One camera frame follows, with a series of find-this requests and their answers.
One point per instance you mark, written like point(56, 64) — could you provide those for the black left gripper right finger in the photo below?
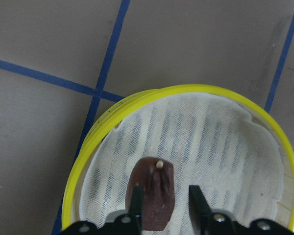
point(207, 221)

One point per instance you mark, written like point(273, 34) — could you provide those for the brown bun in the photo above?
point(156, 176)

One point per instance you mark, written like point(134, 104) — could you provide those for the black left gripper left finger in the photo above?
point(122, 222)

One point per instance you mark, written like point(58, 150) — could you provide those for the yellow steamer basket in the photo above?
point(106, 115)
point(215, 138)

